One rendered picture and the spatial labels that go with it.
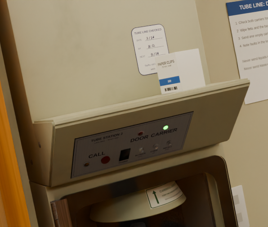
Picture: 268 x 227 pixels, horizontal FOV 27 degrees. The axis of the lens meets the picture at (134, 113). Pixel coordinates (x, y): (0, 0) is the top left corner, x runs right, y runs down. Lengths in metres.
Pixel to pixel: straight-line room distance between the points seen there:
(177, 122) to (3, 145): 0.26
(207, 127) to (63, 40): 0.27
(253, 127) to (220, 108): 0.68
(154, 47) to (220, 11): 0.61
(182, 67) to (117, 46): 0.12
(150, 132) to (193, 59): 0.13
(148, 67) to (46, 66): 0.17
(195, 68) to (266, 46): 0.73
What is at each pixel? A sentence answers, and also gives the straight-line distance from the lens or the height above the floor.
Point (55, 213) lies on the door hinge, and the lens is 0.86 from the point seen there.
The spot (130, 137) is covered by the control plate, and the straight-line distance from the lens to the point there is 0.83.
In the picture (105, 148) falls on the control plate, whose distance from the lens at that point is 0.82.
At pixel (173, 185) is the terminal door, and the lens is 0.93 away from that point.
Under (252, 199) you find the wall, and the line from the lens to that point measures 1.56.
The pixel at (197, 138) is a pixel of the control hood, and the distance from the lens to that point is 0.91.
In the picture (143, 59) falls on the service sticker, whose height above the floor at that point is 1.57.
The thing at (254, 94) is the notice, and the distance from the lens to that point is 1.56.
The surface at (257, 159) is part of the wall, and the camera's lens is 1.57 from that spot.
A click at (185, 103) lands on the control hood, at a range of 0.83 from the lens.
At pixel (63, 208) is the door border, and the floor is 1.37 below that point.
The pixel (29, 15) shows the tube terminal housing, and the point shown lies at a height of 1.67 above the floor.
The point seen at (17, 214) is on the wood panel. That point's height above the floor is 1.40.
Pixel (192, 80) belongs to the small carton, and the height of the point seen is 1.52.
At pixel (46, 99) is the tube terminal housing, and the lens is 0.87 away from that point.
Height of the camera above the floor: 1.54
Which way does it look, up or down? 3 degrees down
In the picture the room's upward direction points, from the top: 11 degrees counter-clockwise
